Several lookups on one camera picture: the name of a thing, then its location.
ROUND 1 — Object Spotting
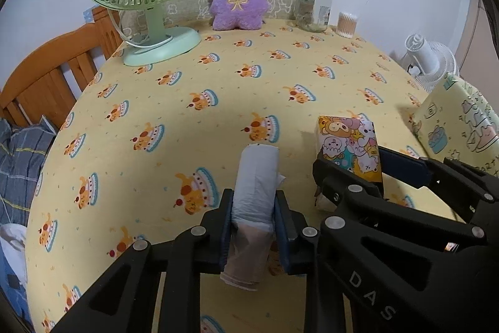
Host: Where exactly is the wooden chair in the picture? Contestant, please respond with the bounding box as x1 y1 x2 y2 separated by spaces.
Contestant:
0 4 126 131

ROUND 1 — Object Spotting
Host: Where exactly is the grey white cloth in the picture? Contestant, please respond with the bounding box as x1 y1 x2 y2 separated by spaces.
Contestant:
219 143 288 291

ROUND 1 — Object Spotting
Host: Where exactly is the clear glass jar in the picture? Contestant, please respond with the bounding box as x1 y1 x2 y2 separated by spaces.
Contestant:
294 0 333 34

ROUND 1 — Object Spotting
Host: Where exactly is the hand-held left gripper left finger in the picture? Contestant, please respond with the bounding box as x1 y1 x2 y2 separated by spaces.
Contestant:
51 189 235 333

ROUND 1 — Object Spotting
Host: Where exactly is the blue plaid bedding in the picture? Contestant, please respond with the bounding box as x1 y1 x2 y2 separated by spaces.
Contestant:
0 115 58 318

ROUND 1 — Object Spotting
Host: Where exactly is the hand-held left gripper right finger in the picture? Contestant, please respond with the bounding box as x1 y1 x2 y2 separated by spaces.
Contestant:
275 190 320 277

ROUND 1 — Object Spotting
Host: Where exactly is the cotton swab container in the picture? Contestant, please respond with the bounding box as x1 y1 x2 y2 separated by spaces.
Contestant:
336 11 360 38

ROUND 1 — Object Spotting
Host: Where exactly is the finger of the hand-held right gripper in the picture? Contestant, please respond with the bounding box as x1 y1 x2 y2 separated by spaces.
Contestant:
376 145 499 241
312 159 487 272

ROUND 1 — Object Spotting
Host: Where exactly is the yellow printed storage box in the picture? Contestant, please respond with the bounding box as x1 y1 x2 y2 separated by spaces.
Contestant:
411 71 499 178

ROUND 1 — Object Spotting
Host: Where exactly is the white standing fan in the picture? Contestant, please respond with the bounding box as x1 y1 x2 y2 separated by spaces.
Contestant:
403 32 459 92

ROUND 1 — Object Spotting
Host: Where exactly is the cartoon bear tissue packet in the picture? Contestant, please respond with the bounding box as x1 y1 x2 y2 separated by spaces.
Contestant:
314 115 386 212

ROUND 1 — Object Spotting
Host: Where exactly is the yellow cake print tablecloth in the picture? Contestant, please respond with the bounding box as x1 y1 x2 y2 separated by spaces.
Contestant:
24 18 472 333

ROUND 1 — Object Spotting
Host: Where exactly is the pink door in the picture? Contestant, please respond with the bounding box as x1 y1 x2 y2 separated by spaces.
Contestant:
458 0 499 88

